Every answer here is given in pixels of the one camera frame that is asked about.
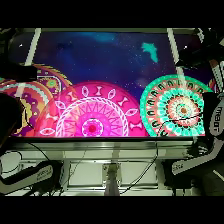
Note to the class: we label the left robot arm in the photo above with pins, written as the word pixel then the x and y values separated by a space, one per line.
pixel 30 175

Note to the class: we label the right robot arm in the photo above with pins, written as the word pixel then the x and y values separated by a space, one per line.
pixel 218 116

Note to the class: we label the heap of clothes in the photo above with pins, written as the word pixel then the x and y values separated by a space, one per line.
pixel 218 75

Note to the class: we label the silver frame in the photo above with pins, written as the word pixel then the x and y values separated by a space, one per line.
pixel 100 145

